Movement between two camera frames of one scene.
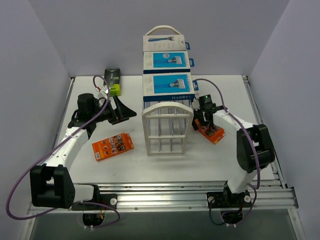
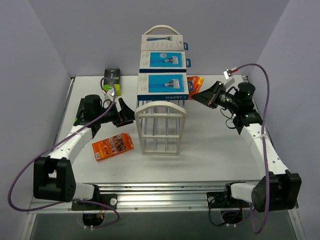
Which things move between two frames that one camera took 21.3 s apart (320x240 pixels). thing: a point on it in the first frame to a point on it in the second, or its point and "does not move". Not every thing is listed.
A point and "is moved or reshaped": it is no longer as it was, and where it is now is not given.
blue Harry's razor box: (169, 87) is moved or reshaped
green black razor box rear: (113, 77) does not move
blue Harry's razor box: (167, 62) does not move
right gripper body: (203, 121) to (215, 96)
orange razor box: (214, 133) to (194, 85)
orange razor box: (110, 146) does not move
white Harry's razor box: (164, 43) does not move
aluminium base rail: (171, 196) does not move
